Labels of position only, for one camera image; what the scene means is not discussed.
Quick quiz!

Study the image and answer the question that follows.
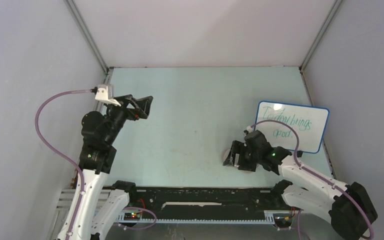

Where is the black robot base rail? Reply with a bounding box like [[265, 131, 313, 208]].
[[97, 186, 312, 222]]

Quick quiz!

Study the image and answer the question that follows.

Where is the blue framed small whiteboard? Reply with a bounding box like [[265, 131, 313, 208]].
[[254, 101, 330, 154]]

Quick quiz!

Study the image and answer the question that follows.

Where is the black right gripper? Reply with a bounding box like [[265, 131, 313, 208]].
[[223, 140, 261, 172]]

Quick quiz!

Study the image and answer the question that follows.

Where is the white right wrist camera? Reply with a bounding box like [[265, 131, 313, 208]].
[[244, 129, 263, 138]]

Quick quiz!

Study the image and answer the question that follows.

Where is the grey slotted cable duct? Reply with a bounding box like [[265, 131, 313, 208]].
[[90, 211, 294, 225]]

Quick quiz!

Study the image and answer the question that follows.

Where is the grey eraser sponge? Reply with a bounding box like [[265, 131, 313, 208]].
[[222, 149, 257, 172]]

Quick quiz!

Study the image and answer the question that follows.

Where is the aluminium frame post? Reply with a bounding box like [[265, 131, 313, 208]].
[[298, 0, 344, 106], [63, 0, 112, 84]]

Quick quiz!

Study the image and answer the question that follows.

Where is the right aluminium frame post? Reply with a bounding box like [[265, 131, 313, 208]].
[[298, 0, 344, 106]]

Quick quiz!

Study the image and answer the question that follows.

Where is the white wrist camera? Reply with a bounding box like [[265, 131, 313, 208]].
[[94, 84, 121, 107], [244, 129, 263, 138]]

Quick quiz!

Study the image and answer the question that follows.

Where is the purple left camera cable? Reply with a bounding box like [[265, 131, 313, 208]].
[[34, 88, 98, 240]]

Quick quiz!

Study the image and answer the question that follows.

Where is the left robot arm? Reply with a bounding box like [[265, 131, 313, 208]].
[[57, 92, 154, 240]]

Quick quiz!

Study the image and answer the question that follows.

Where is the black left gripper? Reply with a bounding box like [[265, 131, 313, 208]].
[[104, 94, 153, 145]]

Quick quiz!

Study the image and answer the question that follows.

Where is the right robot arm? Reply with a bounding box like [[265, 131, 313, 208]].
[[222, 130, 379, 240]]

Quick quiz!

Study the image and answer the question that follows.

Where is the left aluminium frame post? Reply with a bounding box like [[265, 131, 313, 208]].
[[63, 0, 112, 84]]

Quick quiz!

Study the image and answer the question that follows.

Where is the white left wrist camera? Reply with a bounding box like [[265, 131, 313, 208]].
[[94, 84, 121, 107]]

